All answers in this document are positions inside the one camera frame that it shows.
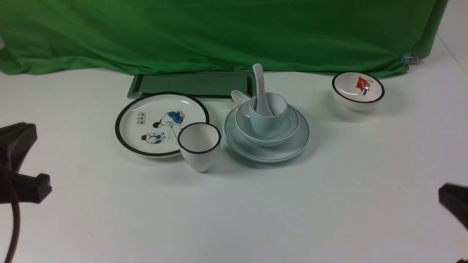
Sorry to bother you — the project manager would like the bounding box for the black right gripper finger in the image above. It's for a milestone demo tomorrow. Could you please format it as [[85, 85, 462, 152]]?
[[438, 183, 468, 229]]

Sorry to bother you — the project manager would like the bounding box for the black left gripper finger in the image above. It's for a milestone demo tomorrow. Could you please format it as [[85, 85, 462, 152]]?
[[0, 122, 37, 172]]

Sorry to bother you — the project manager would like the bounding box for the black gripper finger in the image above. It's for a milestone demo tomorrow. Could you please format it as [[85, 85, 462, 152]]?
[[0, 172, 52, 204]]

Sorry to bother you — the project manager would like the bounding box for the pale blue cup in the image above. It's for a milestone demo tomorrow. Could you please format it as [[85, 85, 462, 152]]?
[[249, 92, 289, 139]]

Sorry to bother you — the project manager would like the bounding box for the white ceramic spoon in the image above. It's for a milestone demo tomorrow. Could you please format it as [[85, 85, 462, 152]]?
[[252, 64, 273, 117]]

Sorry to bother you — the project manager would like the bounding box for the pale blue bowl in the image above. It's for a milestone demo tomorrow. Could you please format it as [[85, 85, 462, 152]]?
[[235, 103, 299, 147]]

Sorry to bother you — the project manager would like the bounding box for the green backdrop cloth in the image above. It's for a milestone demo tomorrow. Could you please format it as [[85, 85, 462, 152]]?
[[0, 0, 448, 77]]

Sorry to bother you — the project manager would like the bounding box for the illustrated black-rimmed white plate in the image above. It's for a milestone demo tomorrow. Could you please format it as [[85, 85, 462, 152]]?
[[115, 92, 210, 159]]

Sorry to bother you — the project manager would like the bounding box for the small illustrated white bowl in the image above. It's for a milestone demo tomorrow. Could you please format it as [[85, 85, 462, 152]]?
[[331, 72, 385, 111]]

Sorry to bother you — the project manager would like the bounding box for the blue binder clip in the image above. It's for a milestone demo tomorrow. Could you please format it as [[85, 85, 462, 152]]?
[[400, 52, 419, 65]]

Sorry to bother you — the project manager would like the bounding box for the pale blue plate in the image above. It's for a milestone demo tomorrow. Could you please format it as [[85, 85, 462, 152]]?
[[223, 106, 310, 163]]

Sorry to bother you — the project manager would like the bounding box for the black-rimmed white cup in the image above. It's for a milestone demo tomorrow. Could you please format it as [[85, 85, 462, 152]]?
[[177, 122, 221, 172]]

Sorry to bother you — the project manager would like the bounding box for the green rectangular tray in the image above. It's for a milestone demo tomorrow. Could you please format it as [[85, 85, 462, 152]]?
[[127, 71, 256, 102]]

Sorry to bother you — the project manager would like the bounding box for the white spoon behind plate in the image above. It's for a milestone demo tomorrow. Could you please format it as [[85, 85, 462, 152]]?
[[231, 90, 252, 104]]

